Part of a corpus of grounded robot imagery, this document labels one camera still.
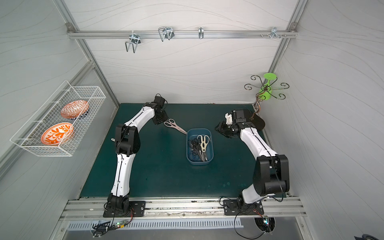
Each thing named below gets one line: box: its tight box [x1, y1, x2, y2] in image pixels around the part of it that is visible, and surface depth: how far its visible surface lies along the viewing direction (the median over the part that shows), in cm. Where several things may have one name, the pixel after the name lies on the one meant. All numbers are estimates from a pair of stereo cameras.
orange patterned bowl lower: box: [41, 122, 74, 146], surface depth 64 cm
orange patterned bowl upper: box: [61, 100, 90, 120], surface depth 73 cm
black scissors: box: [188, 138, 205, 162], surface depth 95 cm
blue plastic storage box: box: [186, 128, 214, 166], surface depth 95 cm
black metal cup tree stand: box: [244, 75, 290, 120], surface depth 88 cm
